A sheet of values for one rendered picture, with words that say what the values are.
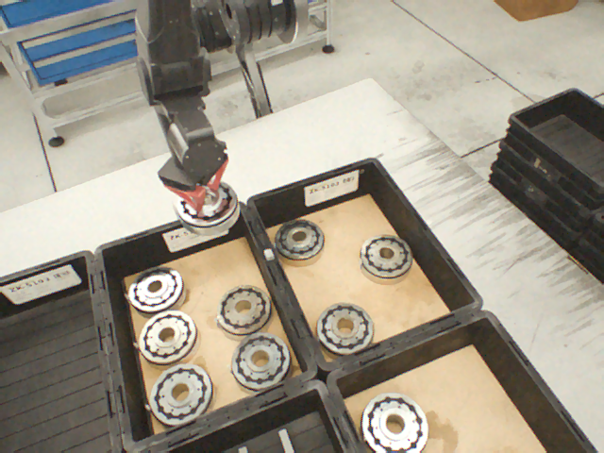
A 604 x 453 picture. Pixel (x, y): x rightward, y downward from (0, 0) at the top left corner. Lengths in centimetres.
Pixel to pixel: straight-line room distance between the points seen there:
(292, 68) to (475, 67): 107
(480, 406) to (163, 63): 70
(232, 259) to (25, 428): 46
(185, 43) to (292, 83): 230
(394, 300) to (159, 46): 61
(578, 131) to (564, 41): 156
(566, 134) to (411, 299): 114
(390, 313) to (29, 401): 66
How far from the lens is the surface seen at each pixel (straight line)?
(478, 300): 85
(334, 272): 96
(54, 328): 104
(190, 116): 63
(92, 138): 282
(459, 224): 124
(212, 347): 91
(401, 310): 93
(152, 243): 98
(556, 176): 172
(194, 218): 81
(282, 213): 102
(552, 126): 195
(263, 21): 109
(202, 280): 99
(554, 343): 113
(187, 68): 64
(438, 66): 305
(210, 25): 158
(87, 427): 93
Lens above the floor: 164
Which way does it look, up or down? 52 degrees down
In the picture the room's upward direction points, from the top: 4 degrees counter-clockwise
